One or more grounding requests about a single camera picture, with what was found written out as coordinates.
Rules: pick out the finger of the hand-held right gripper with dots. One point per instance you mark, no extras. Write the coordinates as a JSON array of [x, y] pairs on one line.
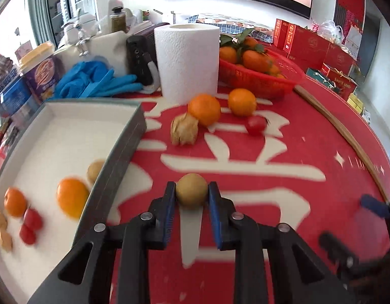
[[374, 205], [336, 250]]

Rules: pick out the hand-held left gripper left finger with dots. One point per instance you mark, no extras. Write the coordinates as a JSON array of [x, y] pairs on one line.
[[169, 215]]

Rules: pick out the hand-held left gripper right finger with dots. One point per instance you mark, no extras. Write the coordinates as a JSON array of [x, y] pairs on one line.
[[214, 215]]

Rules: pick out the brown round longan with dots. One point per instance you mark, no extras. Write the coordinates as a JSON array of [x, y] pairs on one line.
[[95, 171], [191, 191]]

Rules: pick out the large orange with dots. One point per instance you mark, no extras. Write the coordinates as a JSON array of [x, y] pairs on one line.
[[73, 198]]

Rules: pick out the white shallow box tray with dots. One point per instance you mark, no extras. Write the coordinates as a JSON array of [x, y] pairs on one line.
[[55, 145]]

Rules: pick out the red cherry tomato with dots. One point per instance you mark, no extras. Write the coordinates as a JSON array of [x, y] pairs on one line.
[[256, 125], [27, 235], [33, 219]]

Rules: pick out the small orange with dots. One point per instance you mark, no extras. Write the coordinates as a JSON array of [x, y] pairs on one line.
[[15, 202]]

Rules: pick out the long wooden stick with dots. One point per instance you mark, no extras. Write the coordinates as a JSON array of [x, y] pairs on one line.
[[340, 133]]

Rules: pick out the husked golden physalis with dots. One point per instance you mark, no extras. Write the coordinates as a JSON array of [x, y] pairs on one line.
[[184, 129]]

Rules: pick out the yellow box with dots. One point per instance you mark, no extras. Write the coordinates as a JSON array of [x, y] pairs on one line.
[[358, 107]]

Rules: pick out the red paper gift bag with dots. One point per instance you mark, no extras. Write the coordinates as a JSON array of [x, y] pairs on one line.
[[340, 80]]

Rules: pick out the green and white box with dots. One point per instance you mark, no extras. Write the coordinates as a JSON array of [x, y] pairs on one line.
[[318, 77]]

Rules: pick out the red plastic basket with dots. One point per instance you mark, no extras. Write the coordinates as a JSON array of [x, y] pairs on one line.
[[261, 84]]

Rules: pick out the white paper towel roll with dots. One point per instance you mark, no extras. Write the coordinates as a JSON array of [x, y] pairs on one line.
[[187, 66]]

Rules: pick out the blue rubber gloves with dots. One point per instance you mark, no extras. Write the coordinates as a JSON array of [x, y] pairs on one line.
[[87, 80]]

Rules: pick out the black speaker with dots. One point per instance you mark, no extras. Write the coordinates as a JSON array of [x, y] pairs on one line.
[[138, 58]]

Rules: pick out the pile of leafy mandarins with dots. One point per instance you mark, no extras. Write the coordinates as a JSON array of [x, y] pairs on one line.
[[255, 60]]

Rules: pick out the wide red gift box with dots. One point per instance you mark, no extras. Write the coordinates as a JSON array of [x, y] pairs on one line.
[[307, 42]]

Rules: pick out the white foam box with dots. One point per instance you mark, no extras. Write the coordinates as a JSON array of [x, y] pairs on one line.
[[109, 46]]

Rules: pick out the clear plastic bag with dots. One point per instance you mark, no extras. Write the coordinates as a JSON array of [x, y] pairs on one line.
[[331, 30]]

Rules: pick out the blue drink can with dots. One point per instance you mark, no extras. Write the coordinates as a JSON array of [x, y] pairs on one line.
[[19, 98]]

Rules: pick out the purple tub with yellow lid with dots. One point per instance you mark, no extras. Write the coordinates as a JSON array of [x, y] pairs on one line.
[[43, 72]]

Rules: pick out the narrow red gift box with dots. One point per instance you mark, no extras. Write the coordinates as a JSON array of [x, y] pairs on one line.
[[281, 33]]

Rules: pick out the checked cloth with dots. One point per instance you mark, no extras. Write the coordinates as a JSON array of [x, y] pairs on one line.
[[233, 22]]

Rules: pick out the brown glass bottle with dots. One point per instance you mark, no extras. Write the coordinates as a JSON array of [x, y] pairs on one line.
[[117, 20]]

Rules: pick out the glass jar with metal clasp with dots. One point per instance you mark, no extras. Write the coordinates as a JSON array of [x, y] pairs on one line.
[[79, 27]]

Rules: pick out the glass door cabinet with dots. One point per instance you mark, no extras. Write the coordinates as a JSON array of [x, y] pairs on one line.
[[58, 3]]

